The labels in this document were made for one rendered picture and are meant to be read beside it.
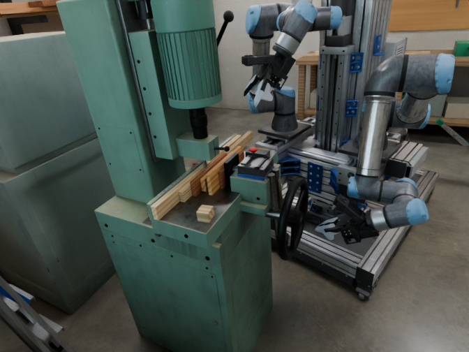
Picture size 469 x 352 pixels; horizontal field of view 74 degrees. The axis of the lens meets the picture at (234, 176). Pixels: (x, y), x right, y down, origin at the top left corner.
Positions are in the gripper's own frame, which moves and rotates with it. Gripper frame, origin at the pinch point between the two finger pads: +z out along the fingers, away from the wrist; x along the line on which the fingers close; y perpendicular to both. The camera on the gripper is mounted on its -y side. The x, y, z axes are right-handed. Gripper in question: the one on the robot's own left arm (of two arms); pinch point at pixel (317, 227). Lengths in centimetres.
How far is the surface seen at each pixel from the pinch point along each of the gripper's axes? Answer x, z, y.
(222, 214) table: -25.7, 11.9, -27.2
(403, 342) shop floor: 19, 3, 83
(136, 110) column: -18, 27, -69
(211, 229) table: -33.1, 12.0, -27.0
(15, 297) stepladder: -62, 90, -37
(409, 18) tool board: 325, -36, -29
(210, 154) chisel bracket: -11.3, 15.4, -43.7
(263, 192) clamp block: -12.8, 3.4, -24.9
